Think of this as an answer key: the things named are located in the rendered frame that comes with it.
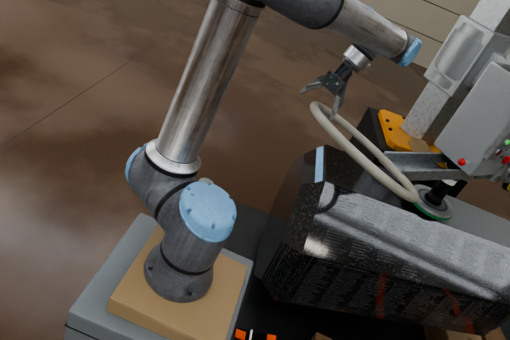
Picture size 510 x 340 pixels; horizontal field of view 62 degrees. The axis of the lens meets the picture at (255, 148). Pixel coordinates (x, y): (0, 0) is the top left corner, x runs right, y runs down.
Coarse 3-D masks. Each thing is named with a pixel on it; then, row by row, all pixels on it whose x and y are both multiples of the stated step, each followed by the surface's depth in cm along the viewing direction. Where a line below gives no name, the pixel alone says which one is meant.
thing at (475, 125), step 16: (496, 64) 167; (480, 80) 171; (496, 80) 166; (480, 96) 171; (496, 96) 166; (464, 112) 177; (480, 112) 171; (496, 112) 166; (448, 128) 183; (464, 128) 177; (480, 128) 171; (496, 128) 166; (448, 144) 183; (464, 144) 177; (480, 144) 171; (480, 160) 172; (496, 160) 177
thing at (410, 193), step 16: (320, 112) 138; (336, 128) 132; (352, 128) 170; (352, 144) 128; (368, 144) 170; (368, 160) 126; (384, 160) 167; (384, 176) 127; (400, 176) 160; (400, 192) 130; (416, 192) 145
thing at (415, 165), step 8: (384, 152) 168; (392, 152) 169; (400, 152) 172; (408, 152) 175; (416, 152) 178; (392, 160) 172; (400, 160) 175; (408, 160) 178; (416, 160) 181; (424, 160) 184; (432, 160) 187; (440, 160) 190; (448, 160) 193; (400, 168) 170; (408, 168) 173; (416, 168) 176; (424, 168) 179; (432, 168) 181; (440, 168) 185; (408, 176) 163; (416, 176) 166; (424, 176) 169; (432, 176) 172; (440, 176) 175; (448, 176) 178; (456, 176) 181; (464, 176) 185; (472, 176) 188; (480, 176) 192; (488, 176) 196
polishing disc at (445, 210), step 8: (416, 184) 207; (424, 192) 204; (424, 200) 197; (448, 200) 205; (424, 208) 193; (432, 208) 194; (440, 208) 197; (448, 208) 199; (440, 216) 192; (448, 216) 194
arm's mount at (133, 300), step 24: (216, 264) 126; (240, 264) 130; (120, 288) 107; (144, 288) 109; (216, 288) 119; (240, 288) 122; (120, 312) 105; (144, 312) 104; (168, 312) 107; (192, 312) 110; (216, 312) 112; (168, 336) 106; (192, 336) 104; (216, 336) 107
